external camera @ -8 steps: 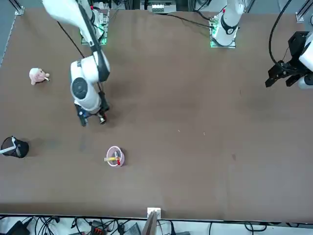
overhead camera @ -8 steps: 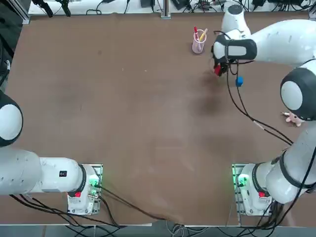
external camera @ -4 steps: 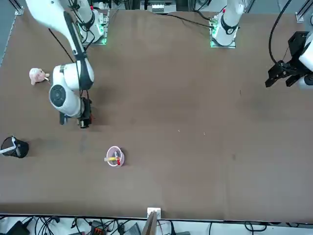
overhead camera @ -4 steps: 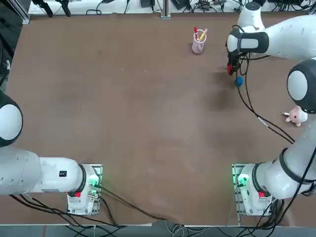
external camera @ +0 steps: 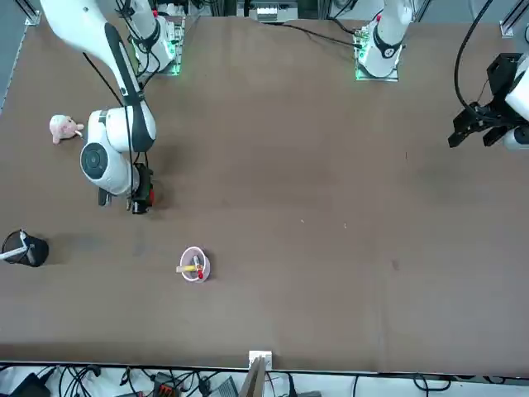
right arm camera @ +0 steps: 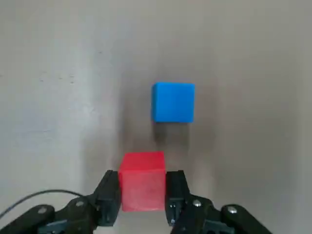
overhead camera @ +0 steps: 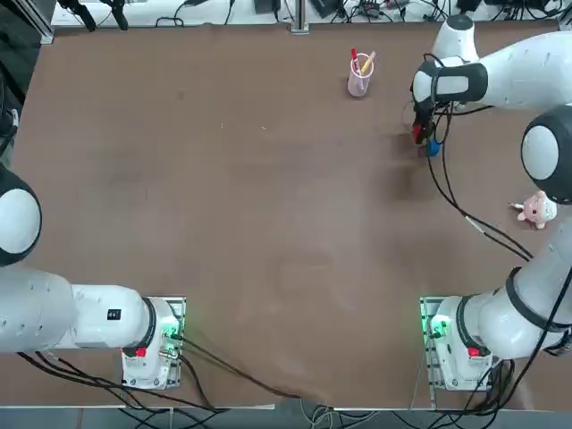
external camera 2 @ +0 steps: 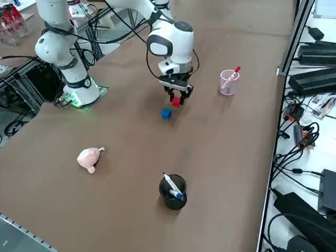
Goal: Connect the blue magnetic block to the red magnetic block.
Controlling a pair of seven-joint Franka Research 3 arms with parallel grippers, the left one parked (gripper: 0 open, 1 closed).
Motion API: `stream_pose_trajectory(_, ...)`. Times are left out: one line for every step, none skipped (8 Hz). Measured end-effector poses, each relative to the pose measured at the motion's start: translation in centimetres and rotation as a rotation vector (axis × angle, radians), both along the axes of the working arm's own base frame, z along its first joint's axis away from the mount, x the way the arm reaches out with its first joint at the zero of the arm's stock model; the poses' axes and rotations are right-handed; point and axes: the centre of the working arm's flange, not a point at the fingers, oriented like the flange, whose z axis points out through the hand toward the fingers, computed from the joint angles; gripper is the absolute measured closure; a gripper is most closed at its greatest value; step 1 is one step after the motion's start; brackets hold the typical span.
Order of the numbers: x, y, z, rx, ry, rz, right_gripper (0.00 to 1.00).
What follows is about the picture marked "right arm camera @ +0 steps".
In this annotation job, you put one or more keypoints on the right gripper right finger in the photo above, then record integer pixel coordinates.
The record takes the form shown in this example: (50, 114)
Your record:
(195, 214)

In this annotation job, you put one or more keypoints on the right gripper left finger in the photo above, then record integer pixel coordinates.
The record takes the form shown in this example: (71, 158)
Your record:
(80, 214)

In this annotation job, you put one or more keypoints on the red magnetic block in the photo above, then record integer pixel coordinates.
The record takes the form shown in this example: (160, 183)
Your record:
(142, 185)

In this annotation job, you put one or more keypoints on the blue magnetic block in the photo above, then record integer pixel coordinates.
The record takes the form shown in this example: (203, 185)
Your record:
(173, 102)

